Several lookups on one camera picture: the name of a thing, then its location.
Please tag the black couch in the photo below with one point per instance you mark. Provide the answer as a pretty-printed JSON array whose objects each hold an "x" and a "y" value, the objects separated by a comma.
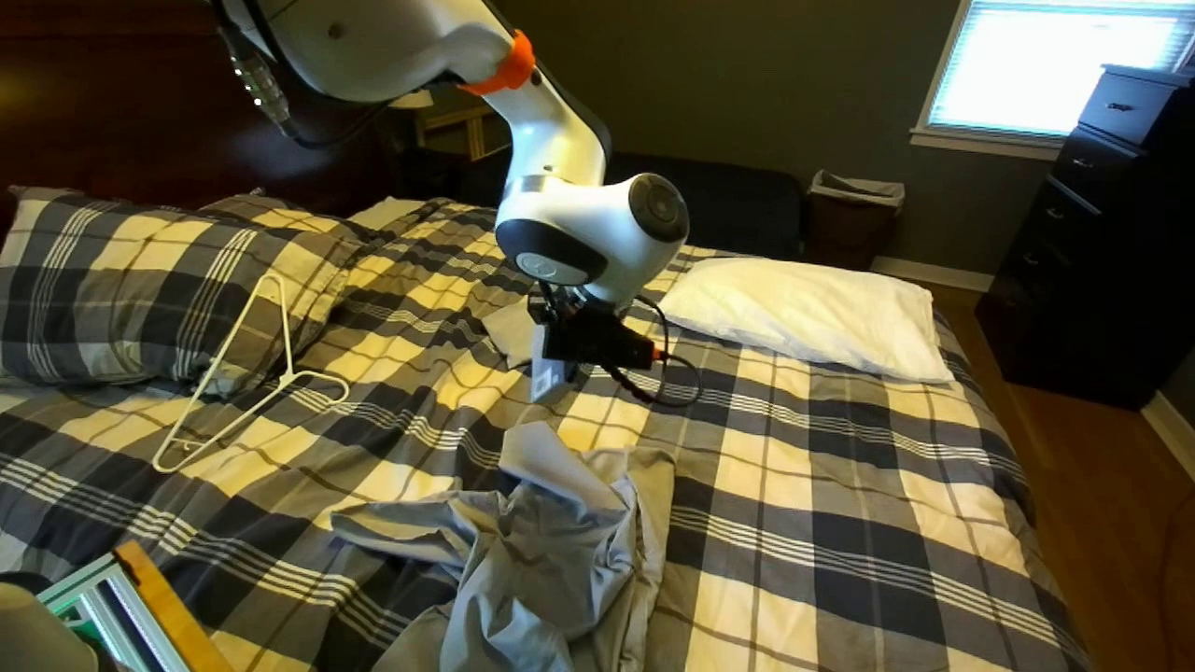
[{"x": 733, "y": 199}]

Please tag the white clothes hanger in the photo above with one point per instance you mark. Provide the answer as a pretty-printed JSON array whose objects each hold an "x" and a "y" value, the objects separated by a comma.
[{"x": 266, "y": 387}]

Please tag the wooden board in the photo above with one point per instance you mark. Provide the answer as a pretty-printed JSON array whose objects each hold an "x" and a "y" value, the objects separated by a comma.
[{"x": 173, "y": 610}]

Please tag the wooden side table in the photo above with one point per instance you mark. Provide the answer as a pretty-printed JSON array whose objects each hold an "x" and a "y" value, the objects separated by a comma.
[{"x": 455, "y": 128}]

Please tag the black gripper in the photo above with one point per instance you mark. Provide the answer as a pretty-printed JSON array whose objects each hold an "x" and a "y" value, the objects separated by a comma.
[{"x": 574, "y": 327}]

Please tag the dark wooden headboard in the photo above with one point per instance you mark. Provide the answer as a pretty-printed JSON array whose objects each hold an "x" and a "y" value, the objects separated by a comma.
[{"x": 124, "y": 113}]

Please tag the white pillow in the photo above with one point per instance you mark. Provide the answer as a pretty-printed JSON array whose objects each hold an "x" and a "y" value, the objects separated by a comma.
[{"x": 808, "y": 320}]

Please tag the black dresser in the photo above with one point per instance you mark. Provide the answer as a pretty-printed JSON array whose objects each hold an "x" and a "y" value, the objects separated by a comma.
[{"x": 1104, "y": 249}]

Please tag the plaid pillow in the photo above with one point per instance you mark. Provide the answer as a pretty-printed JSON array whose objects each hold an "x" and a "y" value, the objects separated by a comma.
[{"x": 137, "y": 293}]

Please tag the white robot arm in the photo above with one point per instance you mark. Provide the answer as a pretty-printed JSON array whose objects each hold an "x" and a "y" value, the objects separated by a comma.
[{"x": 585, "y": 227}]

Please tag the green metal frame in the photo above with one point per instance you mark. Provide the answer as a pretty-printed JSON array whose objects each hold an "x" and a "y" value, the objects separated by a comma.
[{"x": 106, "y": 616}]

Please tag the bright window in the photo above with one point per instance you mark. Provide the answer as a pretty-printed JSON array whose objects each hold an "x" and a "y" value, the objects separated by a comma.
[{"x": 1059, "y": 69}]

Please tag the dark laundry bin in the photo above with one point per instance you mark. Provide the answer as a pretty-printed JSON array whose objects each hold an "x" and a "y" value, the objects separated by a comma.
[{"x": 854, "y": 219}]

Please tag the plaid bed comforter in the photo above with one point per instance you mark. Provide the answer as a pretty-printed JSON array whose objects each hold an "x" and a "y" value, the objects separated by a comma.
[{"x": 844, "y": 498}]

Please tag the crumpled grey cloth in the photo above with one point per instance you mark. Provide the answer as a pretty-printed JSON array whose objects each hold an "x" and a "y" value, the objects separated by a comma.
[{"x": 545, "y": 573}]

